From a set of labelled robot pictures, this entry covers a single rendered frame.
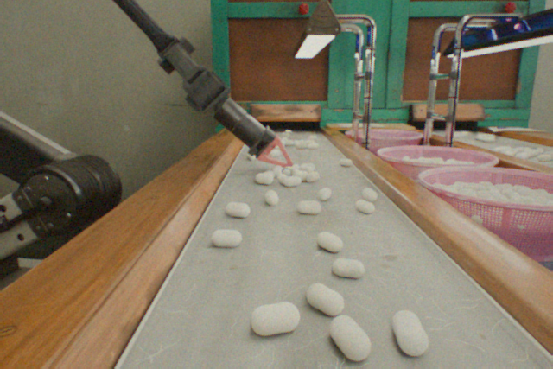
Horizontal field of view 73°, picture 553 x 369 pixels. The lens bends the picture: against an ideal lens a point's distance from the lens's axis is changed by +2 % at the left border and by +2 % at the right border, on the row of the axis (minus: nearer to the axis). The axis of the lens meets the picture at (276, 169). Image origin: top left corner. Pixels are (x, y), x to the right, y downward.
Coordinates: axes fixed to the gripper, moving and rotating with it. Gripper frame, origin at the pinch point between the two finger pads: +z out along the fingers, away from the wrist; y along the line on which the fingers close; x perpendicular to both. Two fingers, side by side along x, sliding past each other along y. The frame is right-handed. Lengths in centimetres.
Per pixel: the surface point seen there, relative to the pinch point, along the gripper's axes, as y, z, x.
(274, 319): -58, -3, 3
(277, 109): 77, -7, -6
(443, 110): 75, 46, -51
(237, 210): -31.3, -6.3, 6.2
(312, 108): 76, 4, -16
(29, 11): 178, -164, 54
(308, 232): -36.3, 2.0, 0.9
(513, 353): -59, 11, -7
